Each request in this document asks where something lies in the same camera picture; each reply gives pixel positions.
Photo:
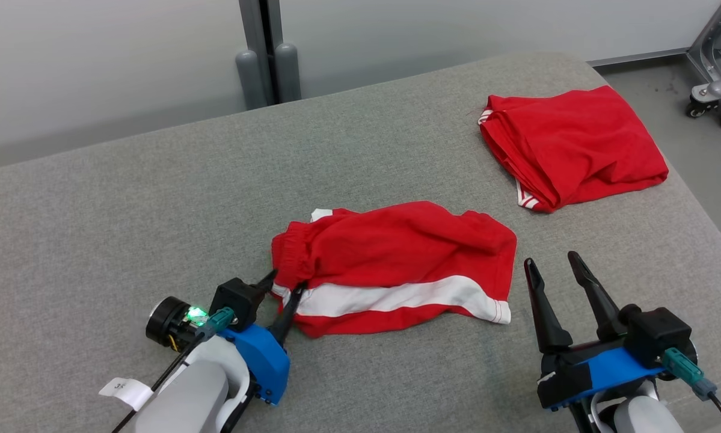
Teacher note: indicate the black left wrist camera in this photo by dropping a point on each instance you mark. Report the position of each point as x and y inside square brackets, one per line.
[235, 300]

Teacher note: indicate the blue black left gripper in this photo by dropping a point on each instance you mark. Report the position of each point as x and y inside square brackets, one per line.
[264, 361]

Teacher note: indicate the red white basketball jersey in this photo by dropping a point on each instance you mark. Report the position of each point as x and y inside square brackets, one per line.
[576, 144]

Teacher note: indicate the grey metal partition post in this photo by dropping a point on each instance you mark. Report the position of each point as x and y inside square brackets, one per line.
[255, 30]

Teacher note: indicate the grey cylinder post foot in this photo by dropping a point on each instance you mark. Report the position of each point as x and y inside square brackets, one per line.
[288, 72]
[250, 81]

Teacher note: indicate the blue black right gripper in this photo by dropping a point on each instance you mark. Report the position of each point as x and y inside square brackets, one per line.
[607, 367]

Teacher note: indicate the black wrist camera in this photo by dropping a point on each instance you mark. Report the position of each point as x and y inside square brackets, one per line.
[235, 300]
[658, 334]

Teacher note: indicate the red shorts with white stripe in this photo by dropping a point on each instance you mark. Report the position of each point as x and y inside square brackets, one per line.
[396, 252]

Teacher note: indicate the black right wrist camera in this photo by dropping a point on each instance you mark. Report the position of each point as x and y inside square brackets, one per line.
[658, 334]

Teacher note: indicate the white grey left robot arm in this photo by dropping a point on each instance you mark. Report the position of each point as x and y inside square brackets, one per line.
[186, 403]

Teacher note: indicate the white paper label tag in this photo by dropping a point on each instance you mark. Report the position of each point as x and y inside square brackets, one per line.
[125, 392]

